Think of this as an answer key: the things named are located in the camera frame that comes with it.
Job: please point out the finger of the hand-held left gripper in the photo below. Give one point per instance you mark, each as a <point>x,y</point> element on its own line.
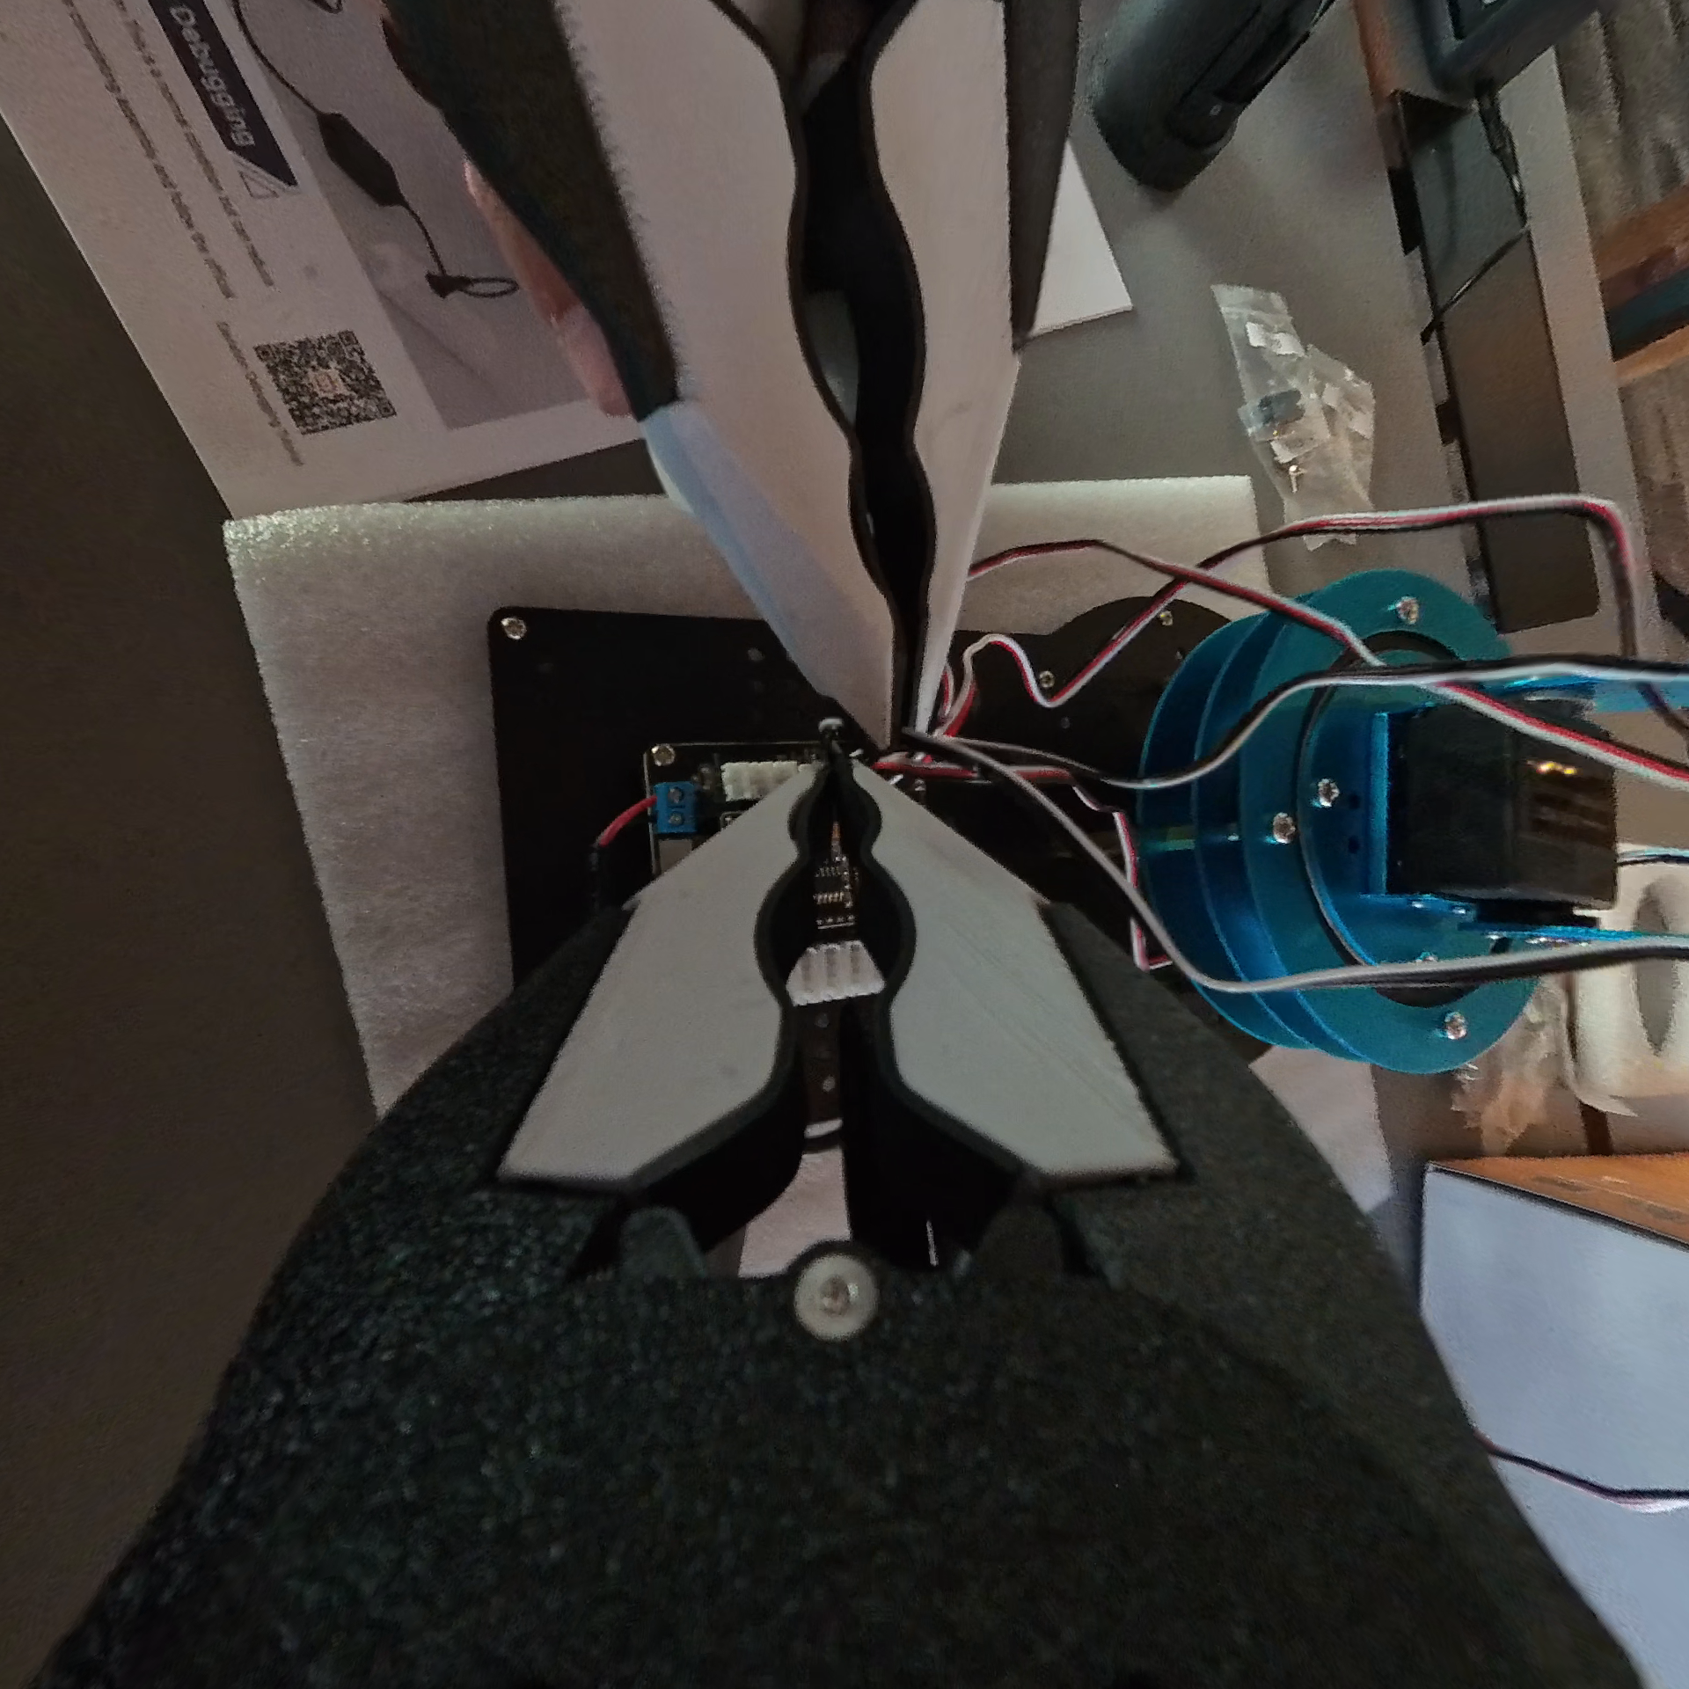
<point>970,264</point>
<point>711,264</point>

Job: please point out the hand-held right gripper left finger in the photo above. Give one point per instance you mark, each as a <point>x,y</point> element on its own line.
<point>660,1030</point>

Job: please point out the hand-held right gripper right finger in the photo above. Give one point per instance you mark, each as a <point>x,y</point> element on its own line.
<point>1015,1042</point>

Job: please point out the black circuit board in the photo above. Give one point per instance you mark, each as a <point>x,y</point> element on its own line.
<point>680,850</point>

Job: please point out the blue toy robot arm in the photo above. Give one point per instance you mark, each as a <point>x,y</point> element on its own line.
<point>1371,805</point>

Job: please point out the person's left hand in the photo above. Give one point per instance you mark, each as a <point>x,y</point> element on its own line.
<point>588,363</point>

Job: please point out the white instruction sheet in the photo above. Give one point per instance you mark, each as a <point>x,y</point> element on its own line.
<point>329,264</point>

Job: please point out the dark rounded object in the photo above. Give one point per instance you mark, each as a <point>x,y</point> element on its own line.
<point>1186,92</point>

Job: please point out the clear plastic screw bag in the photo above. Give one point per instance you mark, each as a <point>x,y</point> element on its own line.
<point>1287,383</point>

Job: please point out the white foam sheet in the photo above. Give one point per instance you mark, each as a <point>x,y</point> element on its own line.
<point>371,660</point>

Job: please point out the black metal stand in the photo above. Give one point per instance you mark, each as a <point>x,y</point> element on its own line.
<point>1491,330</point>

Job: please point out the white tape roll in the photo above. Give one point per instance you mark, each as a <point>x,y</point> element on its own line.
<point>1617,1042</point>

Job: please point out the white cardboard box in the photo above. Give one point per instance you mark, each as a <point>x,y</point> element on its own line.
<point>1556,1386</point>

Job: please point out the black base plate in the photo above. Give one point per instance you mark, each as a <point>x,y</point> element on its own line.
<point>582,713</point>

